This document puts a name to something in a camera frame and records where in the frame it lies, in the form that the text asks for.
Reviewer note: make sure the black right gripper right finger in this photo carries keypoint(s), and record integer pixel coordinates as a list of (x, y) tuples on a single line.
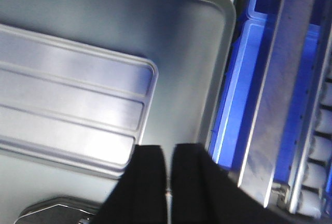
[(203, 193)]

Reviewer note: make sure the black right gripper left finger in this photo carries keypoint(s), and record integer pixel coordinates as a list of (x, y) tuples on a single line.
[(139, 196)]

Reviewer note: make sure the silver metal tray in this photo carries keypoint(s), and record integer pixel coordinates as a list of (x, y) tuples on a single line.
[(84, 81)]

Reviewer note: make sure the blue bin lower centre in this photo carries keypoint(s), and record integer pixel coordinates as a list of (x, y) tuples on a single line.
[(225, 147)]

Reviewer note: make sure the flat steel divider rail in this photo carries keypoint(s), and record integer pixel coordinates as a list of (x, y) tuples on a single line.
[(278, 62)]

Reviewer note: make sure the near right roller rail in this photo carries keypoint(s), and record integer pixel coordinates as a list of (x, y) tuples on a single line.
[(311, 190)]

